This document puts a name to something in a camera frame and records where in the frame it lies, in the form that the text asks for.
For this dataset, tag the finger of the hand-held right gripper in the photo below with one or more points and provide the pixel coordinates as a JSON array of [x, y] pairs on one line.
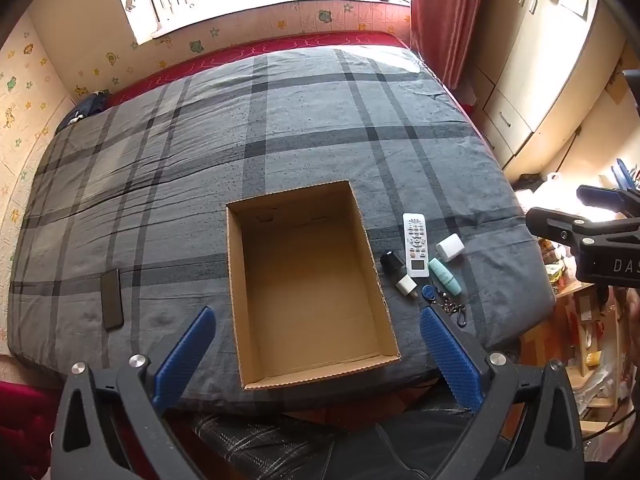
[[555, 227], [600, 196]]

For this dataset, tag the large white charger plug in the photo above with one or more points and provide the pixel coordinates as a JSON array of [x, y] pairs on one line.
[[450, 247]]

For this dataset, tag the black cylindrical cap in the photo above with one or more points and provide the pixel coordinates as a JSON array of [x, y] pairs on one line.
[[391, 261]]

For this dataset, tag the blue key fob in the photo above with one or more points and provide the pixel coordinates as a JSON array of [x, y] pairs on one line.
[[427, 293]]

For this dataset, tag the red cloth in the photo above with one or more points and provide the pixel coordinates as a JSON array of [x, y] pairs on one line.
[[25, 430]]

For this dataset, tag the grey plaid bed sheet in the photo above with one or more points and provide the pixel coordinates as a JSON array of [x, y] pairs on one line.
[[200, 135]]

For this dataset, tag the person's plaid trousers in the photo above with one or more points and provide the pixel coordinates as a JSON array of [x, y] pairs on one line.
[[240, 440]]

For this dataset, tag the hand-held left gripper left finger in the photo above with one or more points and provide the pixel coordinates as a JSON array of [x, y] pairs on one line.
[[185, 355]]

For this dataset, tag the cream wardrobe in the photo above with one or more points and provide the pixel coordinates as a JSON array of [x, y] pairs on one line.
[[525, 60]]

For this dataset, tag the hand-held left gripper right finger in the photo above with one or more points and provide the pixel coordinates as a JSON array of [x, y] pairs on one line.
[[450, 355]]

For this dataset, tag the white remote control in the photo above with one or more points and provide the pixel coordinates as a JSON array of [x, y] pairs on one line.
[[416, 240]]

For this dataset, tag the black smartphone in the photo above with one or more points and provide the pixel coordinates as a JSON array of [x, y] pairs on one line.
[[112, 300]]

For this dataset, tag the red curtain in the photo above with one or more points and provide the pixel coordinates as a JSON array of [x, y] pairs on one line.
[[445, 20]]

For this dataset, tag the cluttered wooden shelf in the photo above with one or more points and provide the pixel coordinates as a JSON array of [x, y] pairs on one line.
[[585, 320]]

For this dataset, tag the small white charger plug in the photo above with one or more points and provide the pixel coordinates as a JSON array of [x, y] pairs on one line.
[[404, 285]]

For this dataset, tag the dark blue bag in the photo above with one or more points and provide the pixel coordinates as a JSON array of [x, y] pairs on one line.
[[90, 105]]

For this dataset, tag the cardboard box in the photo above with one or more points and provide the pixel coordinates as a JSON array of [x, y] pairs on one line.
[[310, 285]]

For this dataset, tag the teal cosmetic bottle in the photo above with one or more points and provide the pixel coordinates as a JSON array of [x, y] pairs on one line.
[[441, 271]]

